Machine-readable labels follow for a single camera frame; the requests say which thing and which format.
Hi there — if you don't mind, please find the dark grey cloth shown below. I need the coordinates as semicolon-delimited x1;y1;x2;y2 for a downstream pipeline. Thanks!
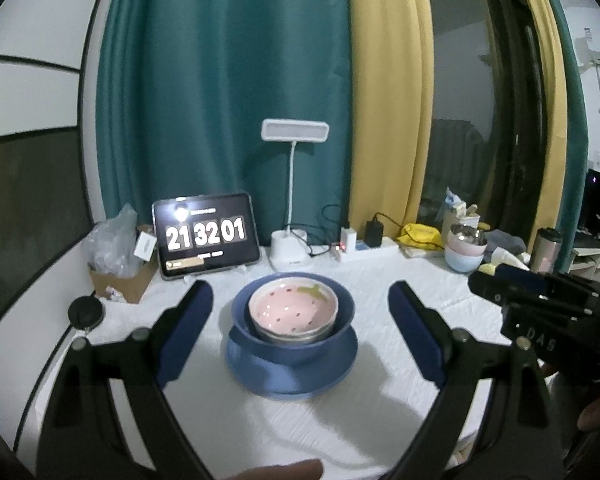
482;230;528;256

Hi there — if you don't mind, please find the cream bowl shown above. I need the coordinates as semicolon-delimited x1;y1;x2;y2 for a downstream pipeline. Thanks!
250;305;342;347

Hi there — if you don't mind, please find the white desk lamp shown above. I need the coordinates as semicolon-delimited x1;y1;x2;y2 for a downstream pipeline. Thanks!
261;119;330;271

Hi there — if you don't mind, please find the pink strawberry print bowl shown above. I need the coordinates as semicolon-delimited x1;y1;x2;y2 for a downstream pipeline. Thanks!
248;280;341;340

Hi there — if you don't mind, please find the blue plate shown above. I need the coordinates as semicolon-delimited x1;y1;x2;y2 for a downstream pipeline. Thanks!
225;325;358;401

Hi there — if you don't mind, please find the black framed window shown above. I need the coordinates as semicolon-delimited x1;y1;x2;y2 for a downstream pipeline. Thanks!
417;0;548;241

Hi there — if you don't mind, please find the cardboard box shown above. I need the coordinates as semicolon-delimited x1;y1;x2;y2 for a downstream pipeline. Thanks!
89;225;160;304

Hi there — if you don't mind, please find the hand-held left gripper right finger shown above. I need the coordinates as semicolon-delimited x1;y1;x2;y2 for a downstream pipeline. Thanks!
385;280;566;480

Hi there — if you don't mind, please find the small white box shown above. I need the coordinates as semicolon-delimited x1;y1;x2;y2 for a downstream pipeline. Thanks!
135;234;156;263

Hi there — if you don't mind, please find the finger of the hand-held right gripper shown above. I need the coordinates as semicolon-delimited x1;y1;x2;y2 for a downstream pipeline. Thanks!
467;271;598;318
494;262;600;295

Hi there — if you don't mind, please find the small light blue bowl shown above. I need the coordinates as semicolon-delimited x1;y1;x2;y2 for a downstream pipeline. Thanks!
445;251;485;274

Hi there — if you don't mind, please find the clear plastic bag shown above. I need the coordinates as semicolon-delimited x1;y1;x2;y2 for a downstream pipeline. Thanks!
87;203;141;278

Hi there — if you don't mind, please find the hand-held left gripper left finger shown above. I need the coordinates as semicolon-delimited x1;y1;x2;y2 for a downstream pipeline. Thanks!
39;280;215;480

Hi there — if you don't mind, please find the white power strip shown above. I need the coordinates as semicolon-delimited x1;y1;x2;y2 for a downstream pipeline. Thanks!
332;237;398;261

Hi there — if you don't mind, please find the cream storage basket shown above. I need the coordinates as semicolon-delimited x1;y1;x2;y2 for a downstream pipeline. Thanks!
442;205;481;237

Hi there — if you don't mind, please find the black charger cable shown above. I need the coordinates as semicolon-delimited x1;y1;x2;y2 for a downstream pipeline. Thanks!
372;212;443;251

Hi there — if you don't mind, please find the white plastic packet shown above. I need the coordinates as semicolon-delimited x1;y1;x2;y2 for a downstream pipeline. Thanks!
490;247;531;270

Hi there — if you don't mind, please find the person's right hand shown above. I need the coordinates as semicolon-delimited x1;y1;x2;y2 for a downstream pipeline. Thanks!
576;391;600;432

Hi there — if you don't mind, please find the white desk shelf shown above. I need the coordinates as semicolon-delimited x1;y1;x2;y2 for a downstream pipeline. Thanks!
572;240;600;273

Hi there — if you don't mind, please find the yellow packet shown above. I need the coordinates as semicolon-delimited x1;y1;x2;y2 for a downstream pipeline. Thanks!
399;223;442;251

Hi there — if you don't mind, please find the green curtain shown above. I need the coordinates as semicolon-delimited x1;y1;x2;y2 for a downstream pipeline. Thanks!
96;0;353;248
532;0;588;246

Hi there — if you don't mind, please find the steel tumbler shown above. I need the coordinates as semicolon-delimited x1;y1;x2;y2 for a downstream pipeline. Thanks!
530;227;563;272

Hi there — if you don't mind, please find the black tablet showing clock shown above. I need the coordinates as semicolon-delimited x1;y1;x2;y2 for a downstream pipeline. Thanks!
151;192;263;281

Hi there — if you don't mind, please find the black looped cable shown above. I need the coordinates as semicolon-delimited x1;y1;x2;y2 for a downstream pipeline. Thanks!
321;204;351;241

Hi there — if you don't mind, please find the person's left hand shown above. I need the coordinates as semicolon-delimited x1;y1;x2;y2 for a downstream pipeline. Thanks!
215;459;326;480

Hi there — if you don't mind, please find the black lamp cable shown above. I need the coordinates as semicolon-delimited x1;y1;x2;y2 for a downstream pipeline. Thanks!
305;240;337;259

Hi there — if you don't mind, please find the metal bowl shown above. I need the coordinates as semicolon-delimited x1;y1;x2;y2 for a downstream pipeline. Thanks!
450;225;485;246

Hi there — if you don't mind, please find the black round device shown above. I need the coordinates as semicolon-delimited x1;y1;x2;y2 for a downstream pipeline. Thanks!
67;296;105;331

